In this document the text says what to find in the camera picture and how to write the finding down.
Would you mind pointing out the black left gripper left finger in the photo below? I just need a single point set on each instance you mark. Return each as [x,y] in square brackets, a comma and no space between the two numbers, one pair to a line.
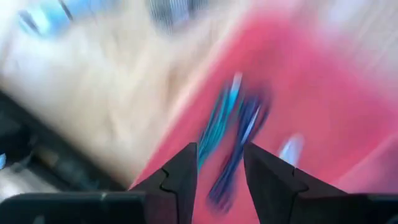
[171,193]

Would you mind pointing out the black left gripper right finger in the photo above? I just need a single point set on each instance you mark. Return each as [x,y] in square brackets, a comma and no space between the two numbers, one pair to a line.
[273,186]

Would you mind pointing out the pink plastic bin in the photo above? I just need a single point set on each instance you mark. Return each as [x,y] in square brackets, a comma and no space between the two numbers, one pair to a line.
[326,93]

